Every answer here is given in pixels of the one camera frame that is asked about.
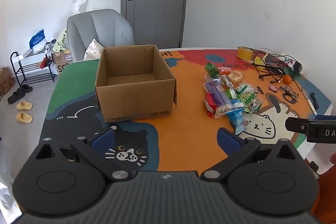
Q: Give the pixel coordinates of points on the white cookie packet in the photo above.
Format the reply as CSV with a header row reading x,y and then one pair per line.
x,y
235,77

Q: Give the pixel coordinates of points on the green candy wrapper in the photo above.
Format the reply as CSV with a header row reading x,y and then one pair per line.
x,y
211,69

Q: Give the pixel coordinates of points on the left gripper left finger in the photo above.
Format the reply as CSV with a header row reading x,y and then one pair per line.
x,y
92,152

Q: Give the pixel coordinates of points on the black slippers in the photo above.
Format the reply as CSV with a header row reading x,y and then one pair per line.
x,y
19,93

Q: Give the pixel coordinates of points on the brown box on floor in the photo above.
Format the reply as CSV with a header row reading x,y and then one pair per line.
x,y
6,80

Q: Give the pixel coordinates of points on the yellow slipper far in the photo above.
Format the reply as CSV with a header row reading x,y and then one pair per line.
x,y
24,105

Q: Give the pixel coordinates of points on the black shoe rack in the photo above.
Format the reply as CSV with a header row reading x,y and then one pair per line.
x,y
32,67

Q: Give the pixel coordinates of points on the dotted cream cushion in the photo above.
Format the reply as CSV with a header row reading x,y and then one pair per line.
x,y
93,51

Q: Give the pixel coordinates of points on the red snack packet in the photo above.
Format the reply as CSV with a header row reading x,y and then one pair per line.
x,y
210,105

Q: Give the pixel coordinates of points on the brown cardboard box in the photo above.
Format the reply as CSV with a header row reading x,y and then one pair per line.
x,y
134,82

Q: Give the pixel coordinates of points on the blue plastic bag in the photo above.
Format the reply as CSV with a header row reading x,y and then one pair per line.
x,y
38,41

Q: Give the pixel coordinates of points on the pink small toy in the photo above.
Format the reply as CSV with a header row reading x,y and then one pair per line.
x,y
272,88

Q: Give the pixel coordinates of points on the yellow tape roll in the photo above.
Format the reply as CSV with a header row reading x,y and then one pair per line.
x,y
245,53

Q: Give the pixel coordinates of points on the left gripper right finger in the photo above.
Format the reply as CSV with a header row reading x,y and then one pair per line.
x,y
239,151

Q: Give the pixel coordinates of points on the yellow slipper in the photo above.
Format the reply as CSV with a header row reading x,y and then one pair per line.
x,y
24,105
23,117

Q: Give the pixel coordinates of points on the grey armchair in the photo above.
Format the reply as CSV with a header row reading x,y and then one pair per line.
x,y
106,26

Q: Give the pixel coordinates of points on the colourful cat table mat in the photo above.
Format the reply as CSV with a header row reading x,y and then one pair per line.
x,y
187,138

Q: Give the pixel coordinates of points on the yellow slipper near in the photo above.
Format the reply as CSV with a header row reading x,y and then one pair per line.
x,y
23,117

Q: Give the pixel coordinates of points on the purple snack packet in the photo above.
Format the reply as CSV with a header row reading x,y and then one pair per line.
x,y
215,88

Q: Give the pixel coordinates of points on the orange snack packet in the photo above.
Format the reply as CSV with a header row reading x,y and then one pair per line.
x,y
225,70

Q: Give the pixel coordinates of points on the blue snack packet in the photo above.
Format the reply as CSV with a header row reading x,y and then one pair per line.
x,y
237,120

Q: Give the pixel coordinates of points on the small orange fruit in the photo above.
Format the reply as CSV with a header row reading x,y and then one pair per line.
x,y
286,79

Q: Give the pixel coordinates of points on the black wire stand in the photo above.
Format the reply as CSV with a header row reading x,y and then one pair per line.
x,y
269,65

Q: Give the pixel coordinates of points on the green striped cracker packet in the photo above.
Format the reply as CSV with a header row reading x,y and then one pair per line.
x,y
251,100

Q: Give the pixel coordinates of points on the key bunch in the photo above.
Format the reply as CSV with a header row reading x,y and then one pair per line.
x,y
288,91

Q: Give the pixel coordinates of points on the SF cardboard box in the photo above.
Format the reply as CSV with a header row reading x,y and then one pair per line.
x,y
62,59

